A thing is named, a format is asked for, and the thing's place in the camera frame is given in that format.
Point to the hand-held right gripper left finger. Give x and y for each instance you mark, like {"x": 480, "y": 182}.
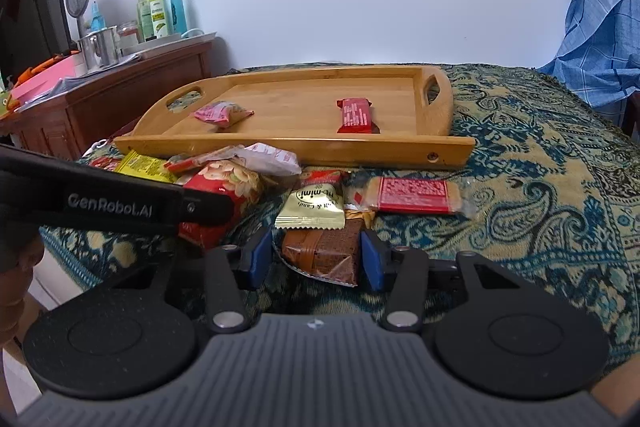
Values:
{"x": 260, "y": 259}

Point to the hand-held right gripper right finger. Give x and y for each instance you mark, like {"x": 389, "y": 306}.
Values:
{"x": 372, "y": 264}

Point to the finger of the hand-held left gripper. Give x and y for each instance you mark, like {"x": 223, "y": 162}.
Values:
{"x": 210, "y": 207}

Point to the red nut bag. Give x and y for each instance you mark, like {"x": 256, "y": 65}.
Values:
{"x": 235, "y": 179}

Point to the red striped snack packet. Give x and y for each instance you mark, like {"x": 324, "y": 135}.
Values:
{"x": 200, "y": 162}

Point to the yellow snack packet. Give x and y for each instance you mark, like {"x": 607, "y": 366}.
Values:
{"x": 142, "y": 167}

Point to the brown chocolate packet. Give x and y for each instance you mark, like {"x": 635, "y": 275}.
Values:
{"x": 320, "y": 252}

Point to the gold candy packet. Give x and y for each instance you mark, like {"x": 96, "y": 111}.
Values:
{"x": 310, "y": 207}

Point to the red label cracker packet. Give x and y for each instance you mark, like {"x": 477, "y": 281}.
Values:
{"x": 412, "y": 196}

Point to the pink snack packet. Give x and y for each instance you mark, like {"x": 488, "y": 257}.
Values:
{"x": 222, "y": 113}

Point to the small red snack packet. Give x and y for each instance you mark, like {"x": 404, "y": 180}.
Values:
{"x": 322, "y": 178}

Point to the wooden tray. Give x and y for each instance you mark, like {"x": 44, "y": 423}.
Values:
{"x": 300, "y": 107}

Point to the person's left hand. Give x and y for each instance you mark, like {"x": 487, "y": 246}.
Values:
{"x": 14, "y": 302}

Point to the orange snack packet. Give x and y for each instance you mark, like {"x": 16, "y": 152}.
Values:
{"x": 360, "y": 213}

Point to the white red snack packet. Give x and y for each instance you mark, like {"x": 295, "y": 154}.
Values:
{"x": 270, "y": 159}

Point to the wooden cabinet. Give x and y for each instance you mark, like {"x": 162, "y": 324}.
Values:
{"x": 100, "y": 107}

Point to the stack of papers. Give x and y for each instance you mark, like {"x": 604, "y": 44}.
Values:
{"x": 65, "y": 86}

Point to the pink box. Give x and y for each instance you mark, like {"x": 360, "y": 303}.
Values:
{"x": 50, "y": 74}

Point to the orange tool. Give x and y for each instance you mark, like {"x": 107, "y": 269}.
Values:
{"x": 37, "y": 69}

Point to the metal mug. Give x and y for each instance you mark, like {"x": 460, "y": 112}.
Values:
{"x": 100, "y": 49}

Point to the red snack bar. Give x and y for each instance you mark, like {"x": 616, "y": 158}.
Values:
{"x": 356, "y": 116}

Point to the glass jar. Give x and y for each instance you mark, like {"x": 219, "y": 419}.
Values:
{"x": 128, "y": 36}

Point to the small blue spray bottle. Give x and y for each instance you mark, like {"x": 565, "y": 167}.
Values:
{"x": 96, "y": 18}

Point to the white green bottle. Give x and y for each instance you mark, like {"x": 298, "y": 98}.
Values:
{"x": 160, "y": 14}

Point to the tall blue bottle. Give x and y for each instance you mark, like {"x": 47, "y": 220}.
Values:
{"x": 178, "y": 9}

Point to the person's bare leg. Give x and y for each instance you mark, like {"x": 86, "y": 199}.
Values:
{"x": 620, "y": 407}

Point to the blue checked cloth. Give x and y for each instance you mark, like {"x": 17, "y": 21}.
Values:
{"x": 600, "y": 7}

